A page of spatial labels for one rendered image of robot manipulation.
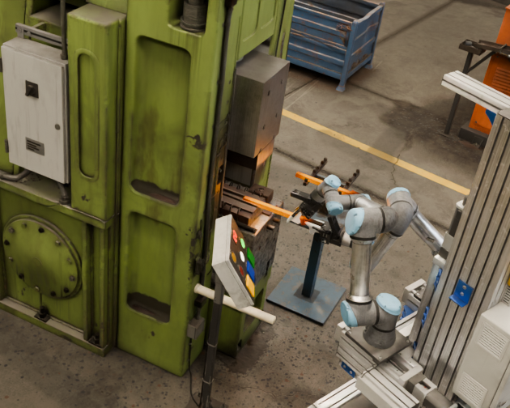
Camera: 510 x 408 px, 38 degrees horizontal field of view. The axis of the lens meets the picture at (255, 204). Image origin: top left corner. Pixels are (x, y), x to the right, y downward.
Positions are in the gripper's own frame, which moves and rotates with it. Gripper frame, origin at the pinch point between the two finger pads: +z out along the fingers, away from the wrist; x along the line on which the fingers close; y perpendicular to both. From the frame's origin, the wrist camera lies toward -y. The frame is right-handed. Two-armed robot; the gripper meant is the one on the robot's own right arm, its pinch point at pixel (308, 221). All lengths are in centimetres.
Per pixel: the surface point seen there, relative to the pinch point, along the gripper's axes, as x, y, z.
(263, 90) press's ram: -17, -73, 27
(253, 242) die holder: -15.7, 13.1, 22.0
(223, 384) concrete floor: -37, 100, 21
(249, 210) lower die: -6.8, 1.1, 30.0
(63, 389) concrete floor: -85, 99, 93
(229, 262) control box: -73, -19, 10
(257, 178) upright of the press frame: 28, 5, 42
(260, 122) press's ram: -15, -55, 27
